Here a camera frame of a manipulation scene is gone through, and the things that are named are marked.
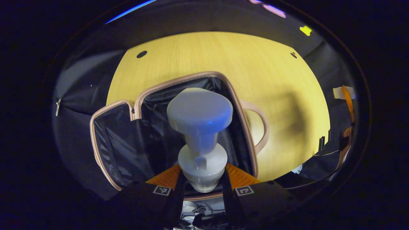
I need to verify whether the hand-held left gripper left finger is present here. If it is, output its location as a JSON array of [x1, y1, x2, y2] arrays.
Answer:
[[117, 165, 186, 230]]

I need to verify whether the white pump bottle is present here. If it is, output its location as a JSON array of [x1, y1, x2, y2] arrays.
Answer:
[[166, 88, 234, 193]]

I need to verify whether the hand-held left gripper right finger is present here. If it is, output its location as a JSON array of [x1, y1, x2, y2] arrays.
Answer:
[[222, 163, 301, 230]]

